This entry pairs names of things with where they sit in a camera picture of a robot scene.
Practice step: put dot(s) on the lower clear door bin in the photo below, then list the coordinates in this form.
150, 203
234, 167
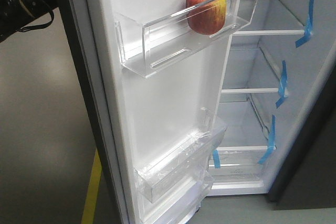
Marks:
164, 172

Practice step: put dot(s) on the blue tape strip lower right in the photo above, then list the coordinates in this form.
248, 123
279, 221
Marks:
271, 142

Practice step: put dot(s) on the yellow floor tape line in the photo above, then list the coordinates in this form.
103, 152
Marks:
50, 172

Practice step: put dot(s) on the blue tape strip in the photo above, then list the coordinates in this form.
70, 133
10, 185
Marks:
216, 159
282, 89
308, 31
271, 142

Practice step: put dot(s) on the clear door bin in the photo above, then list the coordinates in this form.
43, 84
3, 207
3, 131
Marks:
179, 202
164, 172
147, 48

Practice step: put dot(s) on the clear crisper drawer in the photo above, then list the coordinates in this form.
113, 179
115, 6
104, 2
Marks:
237, 165

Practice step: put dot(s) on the blue tape strip lower left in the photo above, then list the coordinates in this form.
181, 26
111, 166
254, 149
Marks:
216, 159

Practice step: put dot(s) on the blue tape strip upper right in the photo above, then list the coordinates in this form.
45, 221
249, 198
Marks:
308, 31

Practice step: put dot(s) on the blue tape strip middle right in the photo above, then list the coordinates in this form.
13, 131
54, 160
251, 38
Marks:
282, 89

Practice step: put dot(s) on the fridge door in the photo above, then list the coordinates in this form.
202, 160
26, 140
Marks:
137, 119

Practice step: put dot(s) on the red yellow apple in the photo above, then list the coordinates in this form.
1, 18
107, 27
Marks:
207, 19

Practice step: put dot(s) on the bottom clear door bin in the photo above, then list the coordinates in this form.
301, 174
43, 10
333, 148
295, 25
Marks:
179, 202

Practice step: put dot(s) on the upper clear door bin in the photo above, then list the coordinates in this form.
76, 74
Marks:
147, 48

